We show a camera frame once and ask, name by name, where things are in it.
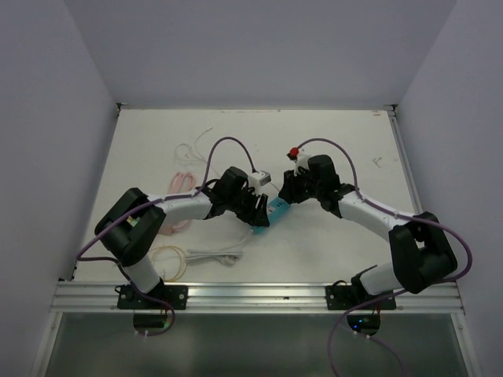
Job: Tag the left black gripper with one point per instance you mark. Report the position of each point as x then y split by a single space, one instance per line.
255 216

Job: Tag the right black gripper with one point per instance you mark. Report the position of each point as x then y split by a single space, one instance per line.
289 188

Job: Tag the teal power strip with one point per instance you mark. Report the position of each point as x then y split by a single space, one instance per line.
276 209

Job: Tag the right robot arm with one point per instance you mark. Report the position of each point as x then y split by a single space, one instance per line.
420 252

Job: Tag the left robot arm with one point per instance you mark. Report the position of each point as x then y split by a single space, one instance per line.
131 225

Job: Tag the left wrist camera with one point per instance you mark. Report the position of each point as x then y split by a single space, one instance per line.
259 178

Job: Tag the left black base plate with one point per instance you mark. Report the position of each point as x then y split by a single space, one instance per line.
153 296

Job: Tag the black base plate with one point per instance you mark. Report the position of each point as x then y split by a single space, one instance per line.
153 296
342 295

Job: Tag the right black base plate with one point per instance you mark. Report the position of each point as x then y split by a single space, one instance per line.
342 295

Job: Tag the aluminium rail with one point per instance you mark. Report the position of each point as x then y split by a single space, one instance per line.
104 297

